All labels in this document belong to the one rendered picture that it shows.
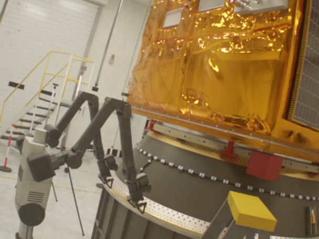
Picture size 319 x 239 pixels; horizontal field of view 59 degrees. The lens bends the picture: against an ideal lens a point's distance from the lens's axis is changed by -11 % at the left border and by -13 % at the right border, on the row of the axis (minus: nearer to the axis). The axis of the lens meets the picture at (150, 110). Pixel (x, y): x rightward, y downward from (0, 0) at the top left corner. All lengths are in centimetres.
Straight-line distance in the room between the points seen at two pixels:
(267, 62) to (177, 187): 96
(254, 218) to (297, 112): 77
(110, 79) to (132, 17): 219
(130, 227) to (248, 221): 118
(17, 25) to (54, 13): 122
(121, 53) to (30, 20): 318
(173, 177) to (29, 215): 95
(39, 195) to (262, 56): 146
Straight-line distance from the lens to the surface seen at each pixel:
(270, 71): 172
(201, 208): 195
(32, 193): 176
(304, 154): 196
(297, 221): 216
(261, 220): 116
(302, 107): 177
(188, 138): 214
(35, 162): 153
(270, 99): 168
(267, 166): 170
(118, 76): 1020
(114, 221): 234
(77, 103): 203
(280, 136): 171
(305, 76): 178
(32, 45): 942
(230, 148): 201
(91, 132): 160
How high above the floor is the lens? 178
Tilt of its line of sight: 1 degrees up
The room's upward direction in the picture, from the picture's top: 15 degrees clockwise
